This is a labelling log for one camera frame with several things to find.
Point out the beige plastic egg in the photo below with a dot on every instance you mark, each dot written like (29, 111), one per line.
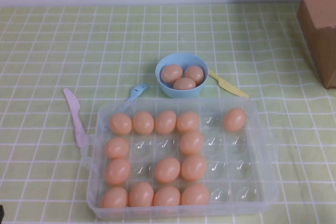
(167, 170)
(117, 148)
(171, 73)
(143, 122)
(193, 167)
(114, 197)
(195, 195)
(167, 196)
(117, 171)
(141, 194)
(234, 119)
(187, 121)
(195, 74)
(165, 122)
(184, 84)
(191, 142)
(120, 123)

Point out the clear plastic egg box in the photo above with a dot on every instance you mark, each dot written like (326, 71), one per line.
(223, 155)

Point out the brown cardboard box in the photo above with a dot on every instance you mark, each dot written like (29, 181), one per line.
(320, 11)

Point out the light blue bowl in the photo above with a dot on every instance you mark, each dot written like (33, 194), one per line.
(183, 93)

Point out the light blue plastic fork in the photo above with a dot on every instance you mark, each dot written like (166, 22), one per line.
(136, 91)

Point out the yellow plastic knife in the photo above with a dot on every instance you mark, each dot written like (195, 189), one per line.
(228, 86)

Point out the pale purple plastic knife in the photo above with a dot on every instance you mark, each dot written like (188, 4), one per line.
(74, 113)

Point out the black object at edge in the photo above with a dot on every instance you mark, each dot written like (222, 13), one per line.
(1, 214)

